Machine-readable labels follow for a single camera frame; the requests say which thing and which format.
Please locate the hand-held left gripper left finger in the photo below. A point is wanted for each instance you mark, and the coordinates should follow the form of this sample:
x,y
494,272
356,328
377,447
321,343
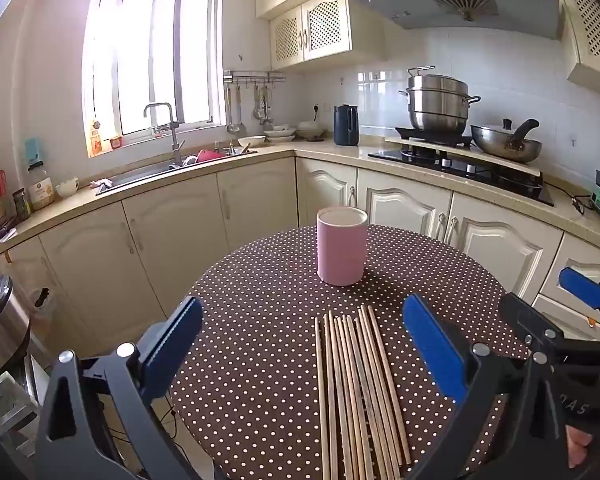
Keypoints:
x,y
172,350

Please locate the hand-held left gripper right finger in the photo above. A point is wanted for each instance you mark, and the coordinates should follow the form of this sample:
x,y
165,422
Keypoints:
x,y
432,347

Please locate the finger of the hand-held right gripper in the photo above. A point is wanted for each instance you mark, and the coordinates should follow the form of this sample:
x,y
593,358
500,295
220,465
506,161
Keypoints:
x,y
530,322
582,287

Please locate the bundle of wooden chopsticks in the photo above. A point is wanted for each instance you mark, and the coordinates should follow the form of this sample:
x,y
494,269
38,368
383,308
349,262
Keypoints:
x,y
352,400

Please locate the pink cylindrical chopstick holder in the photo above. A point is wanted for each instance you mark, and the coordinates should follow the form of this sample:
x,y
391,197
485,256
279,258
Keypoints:
x,y
341,250

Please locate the hanging kitchen utensils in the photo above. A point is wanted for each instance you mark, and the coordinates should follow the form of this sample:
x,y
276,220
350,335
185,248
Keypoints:
x,y
262,107

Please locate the person's right hand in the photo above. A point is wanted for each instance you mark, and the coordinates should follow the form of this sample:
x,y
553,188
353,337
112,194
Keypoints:
x,y
577,447

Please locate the brown polka dot tablecloth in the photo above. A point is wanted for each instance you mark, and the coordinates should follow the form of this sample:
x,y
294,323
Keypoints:
x,y
260,360

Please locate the cream base kitchen cabinets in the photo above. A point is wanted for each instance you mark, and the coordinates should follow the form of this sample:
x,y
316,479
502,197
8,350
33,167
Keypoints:
x,y
180,230

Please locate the black gas stove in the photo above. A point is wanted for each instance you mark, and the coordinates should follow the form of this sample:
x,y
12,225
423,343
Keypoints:
x,y
480,170

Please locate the steel wok with lid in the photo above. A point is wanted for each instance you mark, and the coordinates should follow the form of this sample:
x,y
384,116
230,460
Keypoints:
x,y
505,147

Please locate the silver rice cooker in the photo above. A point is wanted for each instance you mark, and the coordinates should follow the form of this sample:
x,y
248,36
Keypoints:
x,y
2,325

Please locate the steel kitchen sink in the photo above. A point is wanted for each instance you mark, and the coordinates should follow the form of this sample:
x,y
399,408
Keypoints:
x,y
145,175

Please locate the white rag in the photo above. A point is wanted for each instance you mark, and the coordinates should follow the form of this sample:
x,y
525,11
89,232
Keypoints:
x,y
101,183

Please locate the small white cup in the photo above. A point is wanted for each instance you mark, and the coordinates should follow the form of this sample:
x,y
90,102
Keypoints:
x,y
66,188

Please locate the pink basin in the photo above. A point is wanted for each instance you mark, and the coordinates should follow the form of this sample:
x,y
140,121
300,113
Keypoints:
x,y
207,156

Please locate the wooden board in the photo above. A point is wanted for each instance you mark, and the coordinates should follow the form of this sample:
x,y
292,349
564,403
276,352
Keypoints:
x,y
430,147

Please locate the clear jar with label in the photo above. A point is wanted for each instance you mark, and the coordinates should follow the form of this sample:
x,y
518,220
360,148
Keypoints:
x,y
41,190

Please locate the black induction cooker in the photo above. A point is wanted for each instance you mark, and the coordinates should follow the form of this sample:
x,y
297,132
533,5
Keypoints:
x,y
432,137

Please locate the small dark bottle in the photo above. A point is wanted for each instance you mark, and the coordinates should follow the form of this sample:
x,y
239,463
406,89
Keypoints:
x,y
21,205

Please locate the small red box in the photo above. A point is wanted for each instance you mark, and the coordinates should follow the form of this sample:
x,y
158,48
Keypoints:
x,y
115,142

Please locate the steel kitchen faucet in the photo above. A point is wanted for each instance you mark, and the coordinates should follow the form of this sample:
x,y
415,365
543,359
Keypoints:
x,y
172,130

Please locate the orange bottle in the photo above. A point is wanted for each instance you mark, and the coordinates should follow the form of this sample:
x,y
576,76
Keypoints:
x,y
96,140

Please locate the white shallow bowl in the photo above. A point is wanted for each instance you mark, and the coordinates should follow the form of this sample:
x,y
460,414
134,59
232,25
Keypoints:
x,y
251,141

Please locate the stainless steel steamer pot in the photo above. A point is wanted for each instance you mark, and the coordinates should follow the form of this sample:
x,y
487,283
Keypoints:
x,y
437,105

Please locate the hanging steel ladle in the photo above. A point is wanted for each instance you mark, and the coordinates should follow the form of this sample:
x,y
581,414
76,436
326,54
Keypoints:
x,y
233,125

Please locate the dark blue kettle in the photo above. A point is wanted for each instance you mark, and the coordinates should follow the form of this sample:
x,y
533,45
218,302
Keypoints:
x,y
346,127

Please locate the stack of white plates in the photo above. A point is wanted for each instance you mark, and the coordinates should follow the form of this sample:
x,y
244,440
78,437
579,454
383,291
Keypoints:
x,y
280,135

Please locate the white deep bowl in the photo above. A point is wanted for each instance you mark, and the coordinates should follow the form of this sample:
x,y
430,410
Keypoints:
x,y
310,130

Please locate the cream lattice corner cabinet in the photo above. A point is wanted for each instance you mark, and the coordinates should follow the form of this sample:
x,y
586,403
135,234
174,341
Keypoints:
x,y
595,30

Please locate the white framed window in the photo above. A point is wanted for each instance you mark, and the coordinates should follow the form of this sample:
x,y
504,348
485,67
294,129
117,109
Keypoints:
x,y
145,60

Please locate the grey range hood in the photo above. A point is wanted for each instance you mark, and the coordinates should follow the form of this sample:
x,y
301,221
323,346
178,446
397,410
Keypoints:
x,y
455,5

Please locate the teal wall holder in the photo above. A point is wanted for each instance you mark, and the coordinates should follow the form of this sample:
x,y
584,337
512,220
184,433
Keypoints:
x,y
33,150

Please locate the steel wall utensil rack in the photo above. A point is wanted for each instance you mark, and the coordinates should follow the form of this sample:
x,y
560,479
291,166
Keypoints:
x,y
252,77

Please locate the cream lattice wall cabinet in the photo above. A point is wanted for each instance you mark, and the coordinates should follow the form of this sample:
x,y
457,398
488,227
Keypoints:
x,y
322,25

